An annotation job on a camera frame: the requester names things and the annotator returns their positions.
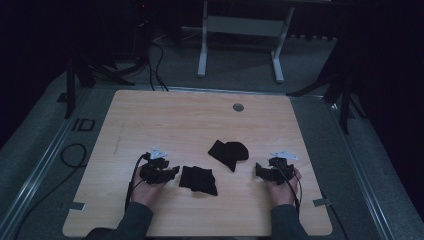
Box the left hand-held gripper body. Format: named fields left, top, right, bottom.
left=139, top=145, right=172, bottom=185

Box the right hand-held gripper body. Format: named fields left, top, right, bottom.
left=265, top=150, right=300, bottom=186

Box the black sock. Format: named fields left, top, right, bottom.
left=207, top=139, right=250, bottom=173
left=178, top=165, right=219, bottom=197

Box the person's left hand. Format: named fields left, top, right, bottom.
left=129, top=173, right=168, bottom=210

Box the person's right hand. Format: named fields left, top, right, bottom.
left=264, top=167, right=303, bottom=208

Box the black tripod stand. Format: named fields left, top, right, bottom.
left=64, top=54, right=136, bottom=120
left=285, top=36, right=368, bottom=135

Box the left hand-held gripper cable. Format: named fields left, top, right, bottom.
left=124, top=152, right=152, bottom=213

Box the metal floor rail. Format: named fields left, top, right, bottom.
left=328, top=99, right=398, bottom=240
left=0, top=87, right=96, bottom=240

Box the black floor cable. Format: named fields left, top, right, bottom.
left=12, top=142, right=88, bottom=240

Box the black cables bundle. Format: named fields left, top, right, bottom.
left=145, top=36, right=170, bottom=92

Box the white desk frame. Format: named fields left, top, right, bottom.
left=196, top=0, right=297, bottom=84

